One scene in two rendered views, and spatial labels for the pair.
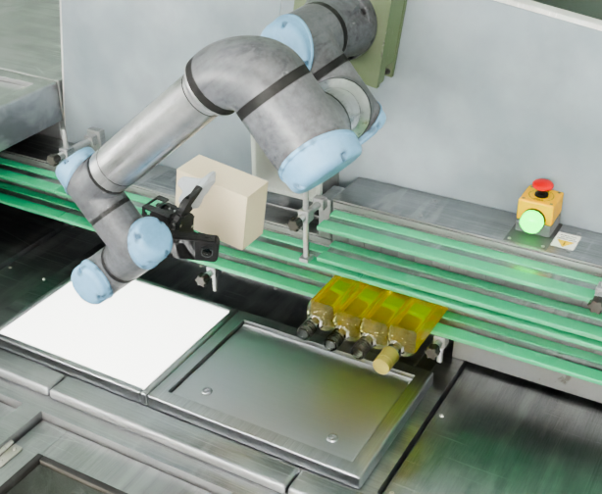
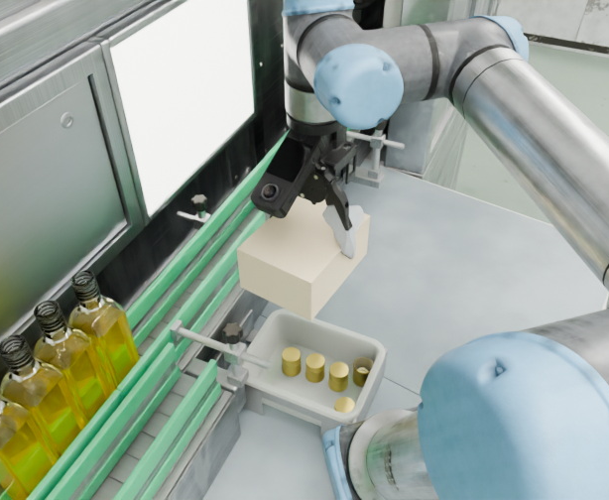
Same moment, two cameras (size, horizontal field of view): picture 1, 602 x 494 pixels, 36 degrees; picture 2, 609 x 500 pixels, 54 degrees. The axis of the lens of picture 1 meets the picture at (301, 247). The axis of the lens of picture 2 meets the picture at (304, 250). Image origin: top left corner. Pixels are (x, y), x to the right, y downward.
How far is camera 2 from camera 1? 0.98 m
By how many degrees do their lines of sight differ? 19
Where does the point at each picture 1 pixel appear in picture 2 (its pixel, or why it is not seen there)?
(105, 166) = (522, 65)
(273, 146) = not seen: outside the picture
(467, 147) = not seen: outside the picture
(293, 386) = (12, 235)
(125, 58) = (434, 240)
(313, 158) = (586, 441)
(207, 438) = not seen: outside the picture
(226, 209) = (301, 251)
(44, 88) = (424, 160)
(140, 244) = (374, 62)
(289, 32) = not seen: hidden behind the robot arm
